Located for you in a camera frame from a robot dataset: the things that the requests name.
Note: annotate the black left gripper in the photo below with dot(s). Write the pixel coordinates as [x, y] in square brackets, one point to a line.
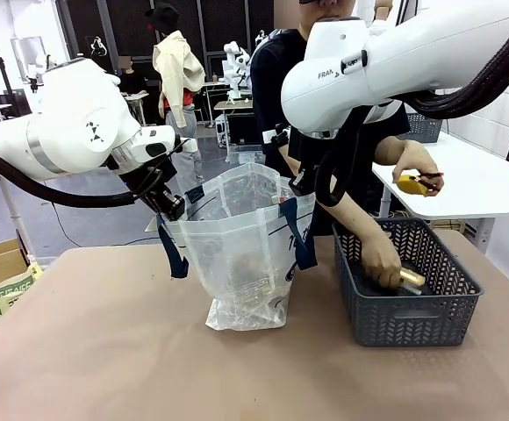
[167, 201]

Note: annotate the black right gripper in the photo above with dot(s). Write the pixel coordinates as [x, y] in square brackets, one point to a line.
[303, 180]

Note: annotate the dark grey plastic basket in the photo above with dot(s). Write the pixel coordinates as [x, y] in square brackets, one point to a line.
[425, 129]
[412, 320]

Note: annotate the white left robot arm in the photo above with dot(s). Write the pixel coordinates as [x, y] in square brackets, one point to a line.
[74, 114]

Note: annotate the person's right forearm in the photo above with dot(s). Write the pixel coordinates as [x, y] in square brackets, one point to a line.
[351, 223]

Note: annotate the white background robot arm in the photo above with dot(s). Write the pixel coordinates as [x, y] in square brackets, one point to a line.
[234, 66]

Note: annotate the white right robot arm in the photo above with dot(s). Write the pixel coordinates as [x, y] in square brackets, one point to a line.
[412, 52]

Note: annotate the person's left forearm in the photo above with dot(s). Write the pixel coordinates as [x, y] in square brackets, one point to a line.
[390, 151]

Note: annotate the person's right hand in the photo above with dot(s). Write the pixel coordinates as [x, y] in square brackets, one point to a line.
[382, 263]

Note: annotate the person's left hand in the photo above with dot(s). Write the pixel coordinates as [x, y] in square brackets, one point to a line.
[419, 160]

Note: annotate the clear plastic storage bin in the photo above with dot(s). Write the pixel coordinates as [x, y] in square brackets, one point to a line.
[245, 154]

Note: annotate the black box under table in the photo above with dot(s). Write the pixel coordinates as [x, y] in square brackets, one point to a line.
[243, 129]

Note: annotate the small background table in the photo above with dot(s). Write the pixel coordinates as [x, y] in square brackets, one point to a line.
[234, 105]

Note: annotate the person in black t-shirt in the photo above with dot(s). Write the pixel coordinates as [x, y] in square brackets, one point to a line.
[276, 79]

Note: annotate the seated person in black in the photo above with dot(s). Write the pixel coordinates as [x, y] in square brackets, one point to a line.
[131, 81]

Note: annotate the person in beige jacket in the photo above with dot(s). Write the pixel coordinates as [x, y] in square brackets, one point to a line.
[177, 66]

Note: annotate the white side table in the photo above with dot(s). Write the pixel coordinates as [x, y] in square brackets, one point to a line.
[15, 210]

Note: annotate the cardboard box green print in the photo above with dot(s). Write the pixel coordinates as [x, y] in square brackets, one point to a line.
[13, 289]

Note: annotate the black computer monitor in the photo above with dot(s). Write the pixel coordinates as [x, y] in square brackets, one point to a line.
[15, 101]

